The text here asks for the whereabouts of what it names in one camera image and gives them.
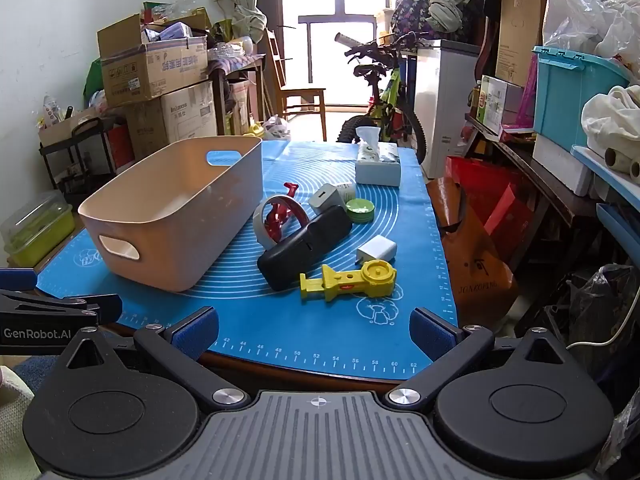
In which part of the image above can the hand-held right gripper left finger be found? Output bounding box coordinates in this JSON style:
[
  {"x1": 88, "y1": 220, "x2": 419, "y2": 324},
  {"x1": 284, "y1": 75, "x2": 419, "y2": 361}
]
[{"x1": 52, "y1": 306, "x2": 251, "y2": 409}]

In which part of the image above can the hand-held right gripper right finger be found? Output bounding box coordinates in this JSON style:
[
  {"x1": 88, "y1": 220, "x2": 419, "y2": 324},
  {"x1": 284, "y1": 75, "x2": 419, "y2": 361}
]
[{"x1": 383, "y1": 307, "x2": 582, "y2": 409}]

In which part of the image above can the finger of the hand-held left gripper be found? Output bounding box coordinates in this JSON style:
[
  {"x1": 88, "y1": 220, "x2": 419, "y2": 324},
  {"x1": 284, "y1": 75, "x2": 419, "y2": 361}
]
[
  {"x1": 0, "y1": 290, "x2": 124, "y2": 326},
  {"x1": 0, "y1": 268, "x2": 37, "y2": 292}
]

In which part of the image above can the yellow toy tool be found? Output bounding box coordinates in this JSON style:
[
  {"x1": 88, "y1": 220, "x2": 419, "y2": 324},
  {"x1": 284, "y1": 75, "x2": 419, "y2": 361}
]
[{"x1": 299, "y1": 260, "x2": 399, "y2": 304}]

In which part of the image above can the beige plastic basket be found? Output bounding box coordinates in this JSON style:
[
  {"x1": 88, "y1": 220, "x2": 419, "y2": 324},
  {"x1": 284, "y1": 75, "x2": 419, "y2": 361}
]
[{"x1": 77, "y1": 136, "x2": 264, "y2": 293}]

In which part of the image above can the black glasses case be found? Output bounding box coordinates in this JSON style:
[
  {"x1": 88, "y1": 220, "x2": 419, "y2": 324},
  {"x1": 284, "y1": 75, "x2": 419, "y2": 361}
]
[{"x1": 256, "y1": 207, "x2": 354, "y2": 292}]

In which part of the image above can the green lidded plastic container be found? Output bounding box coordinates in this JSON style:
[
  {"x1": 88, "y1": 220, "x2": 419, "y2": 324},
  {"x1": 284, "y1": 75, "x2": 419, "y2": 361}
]
[{"x1": 0, "y1": 190, "x2": 76, "y2": 269}]

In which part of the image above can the brown paper bag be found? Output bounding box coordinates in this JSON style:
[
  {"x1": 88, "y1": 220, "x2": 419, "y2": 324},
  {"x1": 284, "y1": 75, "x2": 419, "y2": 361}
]
[{"x1": 426, "y1": 177, "x2": 519, "y2": 330}]

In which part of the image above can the cream cloth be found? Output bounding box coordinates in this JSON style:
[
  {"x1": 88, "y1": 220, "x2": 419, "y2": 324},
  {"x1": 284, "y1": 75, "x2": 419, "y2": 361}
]
[{"x1": 0, "y1": 365, "x2": 42, "y2": 480}]

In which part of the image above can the white flat charger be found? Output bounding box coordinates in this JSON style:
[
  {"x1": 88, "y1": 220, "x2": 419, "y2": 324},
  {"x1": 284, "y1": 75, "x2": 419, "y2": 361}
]
[{"x1": 356, "y1": 235, "x2": 399, "y2": 266}]

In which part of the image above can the blue silicone mat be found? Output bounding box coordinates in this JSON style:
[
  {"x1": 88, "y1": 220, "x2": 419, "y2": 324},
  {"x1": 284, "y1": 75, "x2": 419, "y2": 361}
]
[{"x1": 36, "y1": 140, "x2": 459, "y2": 382}]

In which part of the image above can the black utility cart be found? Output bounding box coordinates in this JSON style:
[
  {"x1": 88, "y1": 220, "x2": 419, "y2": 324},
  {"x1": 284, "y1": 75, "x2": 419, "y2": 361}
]
[{"x1": 39, "y1": 117, "x2": 134, "y2": 197}]

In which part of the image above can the red tape dispenser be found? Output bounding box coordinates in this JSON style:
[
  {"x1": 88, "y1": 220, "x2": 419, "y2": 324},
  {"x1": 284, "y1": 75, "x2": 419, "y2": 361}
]
[{"x1": 252, "y1": 182, "x2": 311, "y2": 251}]

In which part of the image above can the green round lid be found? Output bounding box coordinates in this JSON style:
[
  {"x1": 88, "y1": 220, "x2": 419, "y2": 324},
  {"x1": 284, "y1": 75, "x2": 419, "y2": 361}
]
[{"x1": 346, "y1": 198, "x2": 376, "y2": 224}]

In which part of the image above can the red paper bag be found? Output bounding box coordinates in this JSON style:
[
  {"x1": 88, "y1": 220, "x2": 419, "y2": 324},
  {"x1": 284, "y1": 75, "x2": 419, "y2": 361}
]
[{"x1": 445, "y1": 156, "x2": 534, "y2": 257}]

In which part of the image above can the small brown cardboard box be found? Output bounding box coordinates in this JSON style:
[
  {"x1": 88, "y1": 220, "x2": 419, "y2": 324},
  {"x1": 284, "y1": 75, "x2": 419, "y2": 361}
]
[{"x1": 38, "y1": 107, "x2": 101, "y2": 149}]

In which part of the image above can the black plastic bag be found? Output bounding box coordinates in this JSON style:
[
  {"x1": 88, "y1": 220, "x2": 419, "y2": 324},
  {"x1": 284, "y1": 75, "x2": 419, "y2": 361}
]
[{"x1": 567, "y1": 263, "x2": 640, "y2": 377}]

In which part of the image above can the grey cube charger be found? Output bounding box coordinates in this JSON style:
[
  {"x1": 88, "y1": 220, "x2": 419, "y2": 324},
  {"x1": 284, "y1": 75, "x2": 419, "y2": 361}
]
[{"x1": 308, "y1": 184, "x2": 346, "y2": 216}]

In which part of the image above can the dark wooden bench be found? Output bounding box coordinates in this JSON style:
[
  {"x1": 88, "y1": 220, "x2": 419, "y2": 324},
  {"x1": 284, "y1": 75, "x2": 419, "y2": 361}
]
[{"x1": 464, "y1": 112, "x2": 602, "y2": 282}]

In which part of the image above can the tissue box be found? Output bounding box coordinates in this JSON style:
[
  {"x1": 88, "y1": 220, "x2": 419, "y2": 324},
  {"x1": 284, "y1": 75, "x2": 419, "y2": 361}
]
[{"x1": 354, "y1": 127, "x2": 403, "y2": 187}]

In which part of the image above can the white foam box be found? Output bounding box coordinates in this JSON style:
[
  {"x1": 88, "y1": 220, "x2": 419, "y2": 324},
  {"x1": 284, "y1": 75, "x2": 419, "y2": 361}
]
[{"x1": 532, "y1": 135, "x2": 597, "y2": 197}]

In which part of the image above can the light blue shelf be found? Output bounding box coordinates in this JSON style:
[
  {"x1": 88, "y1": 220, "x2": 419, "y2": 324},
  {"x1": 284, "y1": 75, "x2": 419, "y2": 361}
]
[{"x1": 570, "y1": 145, "x2": 640, "y2": 262}]

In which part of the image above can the white cabinet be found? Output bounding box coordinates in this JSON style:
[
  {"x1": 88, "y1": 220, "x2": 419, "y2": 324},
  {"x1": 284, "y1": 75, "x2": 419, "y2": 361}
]
[{"x1": 414, "y1": 39, "x2": 484, "y2": 181}]

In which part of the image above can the open brown cardboard box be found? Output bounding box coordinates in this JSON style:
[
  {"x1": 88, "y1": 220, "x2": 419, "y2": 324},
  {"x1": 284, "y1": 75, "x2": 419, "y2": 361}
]
[{"x1": 96, "y1": 12, "x2": 210, "y2": 109}]

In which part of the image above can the green printed carton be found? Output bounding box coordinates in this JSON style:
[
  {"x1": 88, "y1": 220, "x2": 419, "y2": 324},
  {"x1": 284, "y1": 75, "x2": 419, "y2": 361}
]
[{"x1": 476, "y1": 75, "x2": 524, "y2": 136}]

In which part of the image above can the green bicycle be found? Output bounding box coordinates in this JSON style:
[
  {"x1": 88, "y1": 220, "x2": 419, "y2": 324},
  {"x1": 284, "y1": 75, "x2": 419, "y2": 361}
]
[{"x1": 334, "y1": 31, "x2": 429, "y2": 163}]

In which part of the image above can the wooden chair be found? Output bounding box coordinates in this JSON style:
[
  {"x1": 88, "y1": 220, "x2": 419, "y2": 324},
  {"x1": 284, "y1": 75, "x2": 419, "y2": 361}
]
[{"x1": 265, "y1": 29, "x2": 329, "y2": 142}]

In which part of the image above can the wooden side table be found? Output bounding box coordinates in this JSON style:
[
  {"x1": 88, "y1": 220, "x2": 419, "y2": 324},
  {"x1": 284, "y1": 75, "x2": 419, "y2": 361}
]
[{"x1": 207, "y1": 54, "x2": 269, "y2": 137}]

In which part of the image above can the teal storage bin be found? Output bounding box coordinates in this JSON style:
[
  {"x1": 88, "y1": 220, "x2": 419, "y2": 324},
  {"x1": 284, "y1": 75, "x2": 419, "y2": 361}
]
[{"x1": 531, "y1": 45, "x2": 632, "y2": 154}]

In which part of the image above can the white crumpled cloth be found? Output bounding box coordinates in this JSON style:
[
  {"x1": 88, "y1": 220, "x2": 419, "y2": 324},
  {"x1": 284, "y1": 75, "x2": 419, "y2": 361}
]
[{"x1": 581, "y1": 85, "x2": 640, "y2": 159}]

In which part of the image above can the tall brown cardboard box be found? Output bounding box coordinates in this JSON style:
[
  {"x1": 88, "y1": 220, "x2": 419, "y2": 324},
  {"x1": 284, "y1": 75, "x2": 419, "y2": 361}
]
[{"x1": 495, "y1": 0, "x2": 551, "y2": 89}]

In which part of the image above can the floral fabric bundle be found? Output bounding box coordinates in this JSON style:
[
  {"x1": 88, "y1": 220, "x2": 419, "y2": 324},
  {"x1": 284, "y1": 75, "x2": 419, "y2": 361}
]
[{"x1": 390, "y1": 0, "x2": 442, "y2": 52}]

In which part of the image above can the white plastic bag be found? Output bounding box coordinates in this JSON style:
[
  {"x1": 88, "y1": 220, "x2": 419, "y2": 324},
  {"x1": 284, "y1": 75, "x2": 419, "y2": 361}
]
[{"x1": 542, "y1": 0, "x2": 640, "y2": 67}]

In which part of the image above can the white cable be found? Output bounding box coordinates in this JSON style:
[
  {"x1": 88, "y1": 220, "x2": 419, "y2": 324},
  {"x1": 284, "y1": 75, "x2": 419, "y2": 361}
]
[{"x1": 567, "y1": 305, "x2": 640, "y2": 350}]

